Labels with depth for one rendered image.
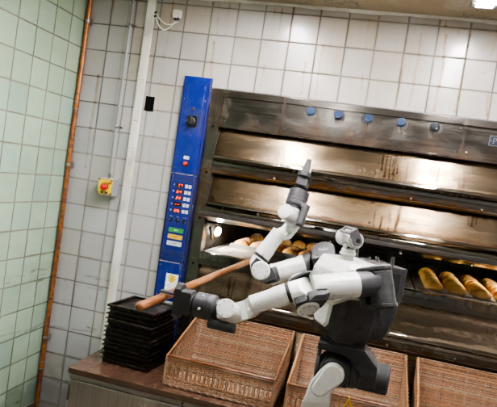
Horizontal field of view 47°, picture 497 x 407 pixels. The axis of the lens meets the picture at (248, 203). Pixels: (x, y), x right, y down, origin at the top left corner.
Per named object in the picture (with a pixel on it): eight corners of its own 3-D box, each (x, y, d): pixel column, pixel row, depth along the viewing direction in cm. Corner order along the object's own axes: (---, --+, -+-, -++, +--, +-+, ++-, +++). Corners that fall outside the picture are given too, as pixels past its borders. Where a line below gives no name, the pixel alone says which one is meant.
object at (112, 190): (102, 194, 338) (103, 177, 338) (117, 196, 336) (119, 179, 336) (95, 194, 331) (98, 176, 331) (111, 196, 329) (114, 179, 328)
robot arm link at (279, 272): (255, 289, 246) (305, 274, 247) (256, 291, 233) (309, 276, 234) (248, 263, 247) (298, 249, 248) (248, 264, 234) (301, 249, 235)
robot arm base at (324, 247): (310, 274, 249) (334, 266, 251) (320, 291, 238) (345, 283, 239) (304, 246, 242) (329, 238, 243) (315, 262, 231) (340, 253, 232)
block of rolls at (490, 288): (417, 274, 371) (418, 265, 370) (495, 287, 360) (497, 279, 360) (423, 289, 311) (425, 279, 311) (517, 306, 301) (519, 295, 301)
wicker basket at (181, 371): (192, 357, 326) (198, 309, 324) (289, 379, 313) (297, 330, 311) (159, 385, 278) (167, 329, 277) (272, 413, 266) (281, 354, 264)
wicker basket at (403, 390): (294, 381, 312) (302, 331, 310) (399, 404, 300) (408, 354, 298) (279, 415, 264) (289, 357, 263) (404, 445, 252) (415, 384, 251)
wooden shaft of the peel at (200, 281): (141, 312, 183) (143, 303, 182) (133, 310, 183) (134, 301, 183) (270, 256, 347) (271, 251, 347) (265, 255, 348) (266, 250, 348)
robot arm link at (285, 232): (295, 213, 249) (277, 237, 248) (286, 204, 242) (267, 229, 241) (306, 220, 245) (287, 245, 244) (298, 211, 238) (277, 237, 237)
